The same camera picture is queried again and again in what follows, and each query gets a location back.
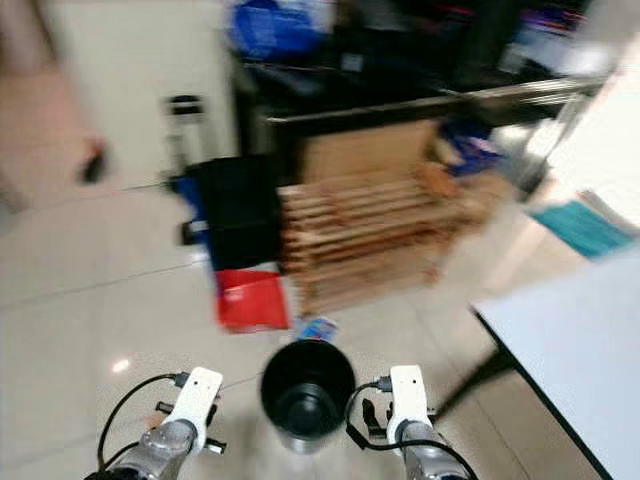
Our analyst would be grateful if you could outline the black round rubbish bin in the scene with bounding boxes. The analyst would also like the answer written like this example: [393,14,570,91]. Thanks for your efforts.
[260,340,357,454]

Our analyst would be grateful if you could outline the blue white trash packet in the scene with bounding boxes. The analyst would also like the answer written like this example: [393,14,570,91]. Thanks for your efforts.
[295,316,339,343]

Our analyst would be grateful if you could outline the red bag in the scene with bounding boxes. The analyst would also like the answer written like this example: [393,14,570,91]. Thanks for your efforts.
[215,268,291,334]

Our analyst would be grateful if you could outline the wooden slat pallet stack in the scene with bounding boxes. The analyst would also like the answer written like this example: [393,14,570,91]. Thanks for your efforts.
[278,163,486,316]

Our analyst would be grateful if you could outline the grey folding table black edge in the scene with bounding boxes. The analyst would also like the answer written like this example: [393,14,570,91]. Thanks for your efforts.
[472,240,640,480]

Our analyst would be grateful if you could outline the black bag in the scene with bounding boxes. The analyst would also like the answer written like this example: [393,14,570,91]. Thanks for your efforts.
[175,155,283,273]

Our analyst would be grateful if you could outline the brown cardboard sheet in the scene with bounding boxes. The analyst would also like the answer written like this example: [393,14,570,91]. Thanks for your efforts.
[300,120,446,186]

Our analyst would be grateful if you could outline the teal mat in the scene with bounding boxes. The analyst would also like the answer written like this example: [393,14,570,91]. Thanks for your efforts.
[530,200,636,259]

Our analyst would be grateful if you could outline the small blue packet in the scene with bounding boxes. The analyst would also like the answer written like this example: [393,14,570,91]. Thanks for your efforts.
[438,118,506,176]

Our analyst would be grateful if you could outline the dark metal workbench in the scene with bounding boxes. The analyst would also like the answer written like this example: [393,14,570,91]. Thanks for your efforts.
[230,45,611,186]

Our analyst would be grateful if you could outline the white board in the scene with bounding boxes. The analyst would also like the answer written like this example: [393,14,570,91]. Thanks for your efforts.
[545,50,640,241]

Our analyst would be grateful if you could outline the small black object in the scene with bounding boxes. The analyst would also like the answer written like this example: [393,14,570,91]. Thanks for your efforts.
[82,140,109,186]

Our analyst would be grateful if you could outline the blue plastic bag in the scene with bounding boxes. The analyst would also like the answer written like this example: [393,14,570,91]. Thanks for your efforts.
[228,0,326,61]

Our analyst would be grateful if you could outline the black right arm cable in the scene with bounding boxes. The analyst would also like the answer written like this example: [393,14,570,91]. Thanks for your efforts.
[345,376,479,480]

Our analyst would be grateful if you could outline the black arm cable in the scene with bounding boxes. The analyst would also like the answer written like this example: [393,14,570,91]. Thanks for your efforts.
[345,376,479,480]
[98,372,191,471]

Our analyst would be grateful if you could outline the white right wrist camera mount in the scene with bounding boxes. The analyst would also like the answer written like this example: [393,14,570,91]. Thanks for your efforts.
[390,365,436,431]

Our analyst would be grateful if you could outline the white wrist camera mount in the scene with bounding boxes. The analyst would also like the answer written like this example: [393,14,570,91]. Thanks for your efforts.
[172,366,224,431]
[390,365,436,431]

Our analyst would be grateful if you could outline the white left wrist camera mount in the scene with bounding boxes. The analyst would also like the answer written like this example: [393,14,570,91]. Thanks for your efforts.
[172,366,224,431]

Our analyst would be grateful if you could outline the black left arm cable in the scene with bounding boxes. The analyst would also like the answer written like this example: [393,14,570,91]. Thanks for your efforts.
[98,372,191,471]

